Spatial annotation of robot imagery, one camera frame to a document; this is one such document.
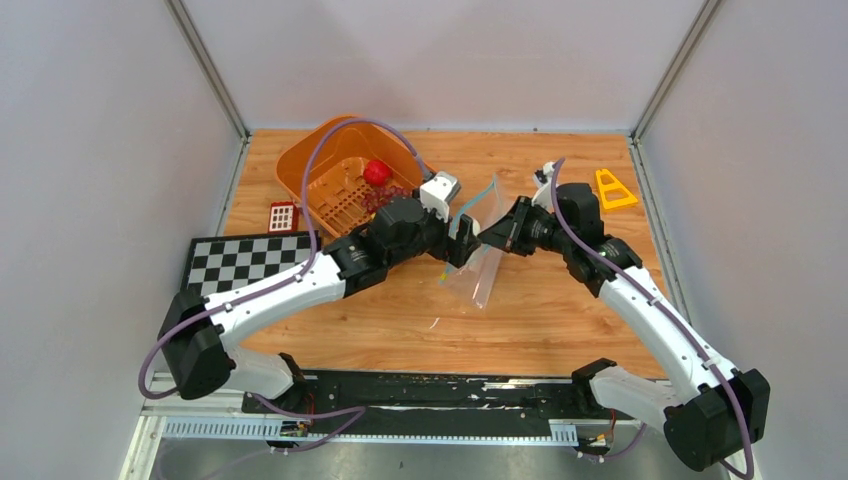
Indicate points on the black white checkerboard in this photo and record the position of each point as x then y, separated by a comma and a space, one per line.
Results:
232, 263

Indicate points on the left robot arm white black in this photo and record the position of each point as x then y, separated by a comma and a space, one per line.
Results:
201, 337

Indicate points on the red white grid block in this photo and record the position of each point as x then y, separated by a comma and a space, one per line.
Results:
283, 217

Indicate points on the orange plastic basket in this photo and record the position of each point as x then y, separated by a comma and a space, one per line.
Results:
324, 171

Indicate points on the clear zip top bag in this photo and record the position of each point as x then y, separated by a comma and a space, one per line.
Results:
474, 282

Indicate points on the aluminium frame post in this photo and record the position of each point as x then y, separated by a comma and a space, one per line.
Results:
195, 43
695, 32

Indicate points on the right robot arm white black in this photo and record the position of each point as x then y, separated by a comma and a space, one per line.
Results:
708, 409

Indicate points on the purple toy grapes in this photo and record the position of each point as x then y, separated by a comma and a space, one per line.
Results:
376, 198

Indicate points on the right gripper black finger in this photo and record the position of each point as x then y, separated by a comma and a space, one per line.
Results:
501, 242
507, 227

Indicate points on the black mounting base plate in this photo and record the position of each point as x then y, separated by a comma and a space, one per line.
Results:
429, 405

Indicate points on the left aluminium frame post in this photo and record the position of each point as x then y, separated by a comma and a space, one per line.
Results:
195, 43

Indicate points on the red toy apple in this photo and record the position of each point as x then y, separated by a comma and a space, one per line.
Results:
376, 173

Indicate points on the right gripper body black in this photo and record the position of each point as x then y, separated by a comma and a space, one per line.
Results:
539, 232

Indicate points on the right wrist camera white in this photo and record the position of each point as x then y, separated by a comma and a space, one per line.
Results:
546, 186

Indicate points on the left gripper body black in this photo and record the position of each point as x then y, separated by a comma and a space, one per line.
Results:
439, 242

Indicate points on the right aluminium frame post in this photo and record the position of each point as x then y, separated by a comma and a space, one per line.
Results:
695, 32

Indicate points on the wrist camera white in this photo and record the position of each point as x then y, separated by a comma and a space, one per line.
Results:
437, 193
546, 186

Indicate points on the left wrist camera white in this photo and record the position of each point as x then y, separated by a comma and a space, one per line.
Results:
437, 193

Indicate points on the yellow triangular plastic stand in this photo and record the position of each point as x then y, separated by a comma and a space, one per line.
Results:
613, 194

